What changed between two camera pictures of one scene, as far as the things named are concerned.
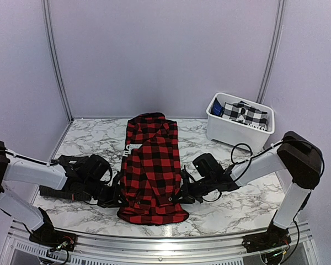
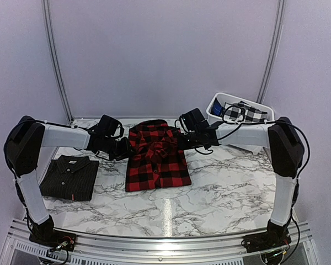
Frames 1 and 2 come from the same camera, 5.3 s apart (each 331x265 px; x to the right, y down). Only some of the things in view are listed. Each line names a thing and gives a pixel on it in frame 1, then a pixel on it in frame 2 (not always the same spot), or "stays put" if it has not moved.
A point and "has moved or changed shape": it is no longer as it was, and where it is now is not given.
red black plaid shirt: x=151 y=186 has moved or changed shape
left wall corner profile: x=48 y=21 stays put
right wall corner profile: x=272 y=52 stays put
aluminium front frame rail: x=15 y=248 stays put
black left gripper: x=112 y=200 → x=125 y=151
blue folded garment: x=217 y=109 stays put
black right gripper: x=187 y=195 → x=181 y=144
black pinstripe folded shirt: x=75 y=189 stays put
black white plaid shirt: x=244 y=112 stays put
